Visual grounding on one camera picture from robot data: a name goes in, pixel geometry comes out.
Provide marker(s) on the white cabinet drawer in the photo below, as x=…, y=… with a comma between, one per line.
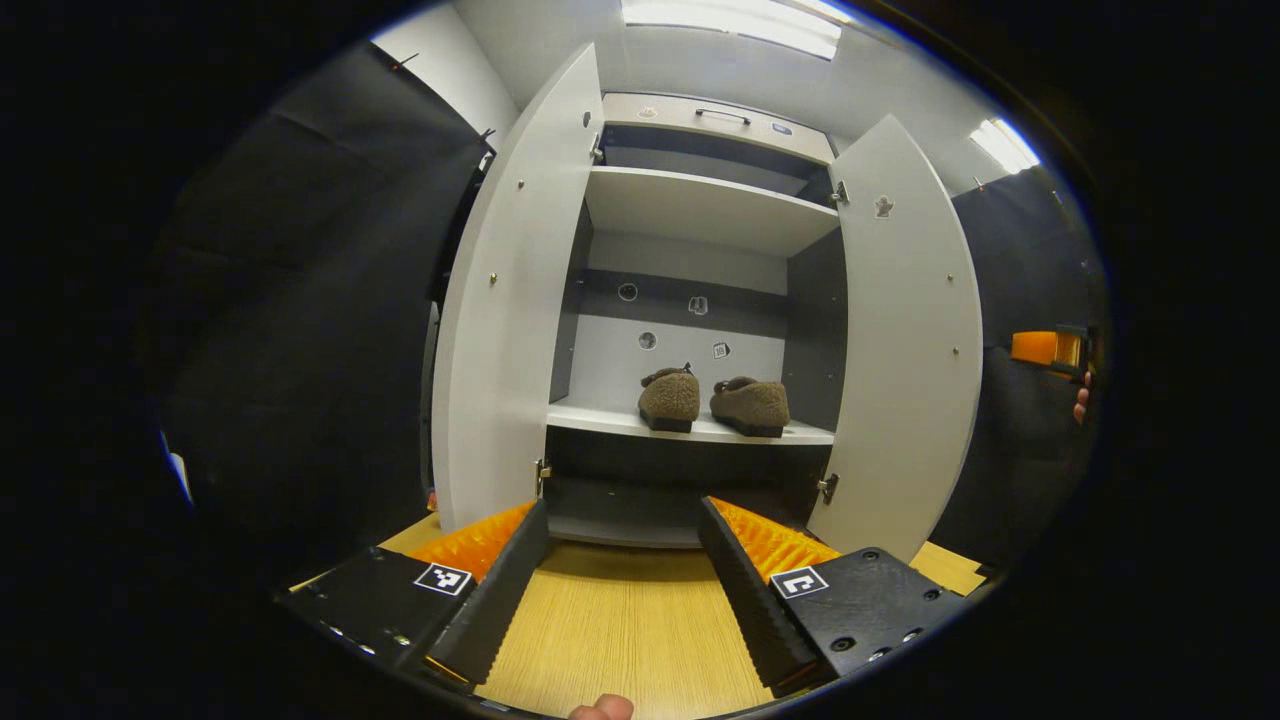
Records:
x=720, y=125

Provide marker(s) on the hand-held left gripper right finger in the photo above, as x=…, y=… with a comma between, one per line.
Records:
x=750, y=600

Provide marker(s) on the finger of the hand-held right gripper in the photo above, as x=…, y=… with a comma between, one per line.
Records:
x=1035, y=347

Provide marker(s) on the large ceiling light panel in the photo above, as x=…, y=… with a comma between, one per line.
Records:
x=740, y=20

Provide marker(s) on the small ceiling light panel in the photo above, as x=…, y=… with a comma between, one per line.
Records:
x=1003, y=145

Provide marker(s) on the grey white shoe cabinet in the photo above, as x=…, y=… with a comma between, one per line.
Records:
x=700, y=210

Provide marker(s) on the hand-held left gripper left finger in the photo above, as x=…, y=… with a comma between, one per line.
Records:
x=495, y=600

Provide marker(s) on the brown fuzzy shoe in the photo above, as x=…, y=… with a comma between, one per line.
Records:
x=755, y=402
x=670, y=398

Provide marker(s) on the black backdrop cloth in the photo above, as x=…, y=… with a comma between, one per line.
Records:
x=1020, y=460
x=300, y=320

